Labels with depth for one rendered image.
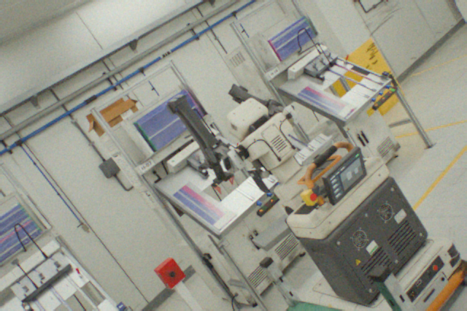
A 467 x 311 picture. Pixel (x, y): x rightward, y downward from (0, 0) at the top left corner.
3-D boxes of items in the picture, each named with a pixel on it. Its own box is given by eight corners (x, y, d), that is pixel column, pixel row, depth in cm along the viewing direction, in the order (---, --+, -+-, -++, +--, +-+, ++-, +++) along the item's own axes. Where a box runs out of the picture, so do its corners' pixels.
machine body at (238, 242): (311, 250, 381) (270, 189, 371) (254, 311, 349) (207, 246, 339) (269, 248, 438) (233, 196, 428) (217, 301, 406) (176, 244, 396)
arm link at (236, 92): (222, 93, 300) (229, 79, 299) (234, 101, 310) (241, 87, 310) (270, 117, 272) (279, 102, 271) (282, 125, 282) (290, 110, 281)
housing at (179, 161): (221, 144, 381) (219, 131, 371) (176, 179, 359) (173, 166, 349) (214, 140, 386) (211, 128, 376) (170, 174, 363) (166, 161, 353)
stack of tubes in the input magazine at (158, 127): (205, 115, 369) (185, 87, 364) (156, 151, 345) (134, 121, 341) (199, 119, 380) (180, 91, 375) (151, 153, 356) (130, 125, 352)
